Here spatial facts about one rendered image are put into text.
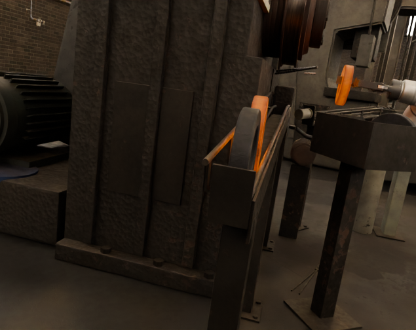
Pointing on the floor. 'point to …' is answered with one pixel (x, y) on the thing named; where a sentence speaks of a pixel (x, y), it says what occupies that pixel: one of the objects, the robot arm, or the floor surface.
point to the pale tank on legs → (411, 6)
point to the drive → (33, 143)
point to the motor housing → (296, 187)
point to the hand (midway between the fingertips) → (345, 80)
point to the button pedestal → (394, 207)
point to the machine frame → (156, 131)
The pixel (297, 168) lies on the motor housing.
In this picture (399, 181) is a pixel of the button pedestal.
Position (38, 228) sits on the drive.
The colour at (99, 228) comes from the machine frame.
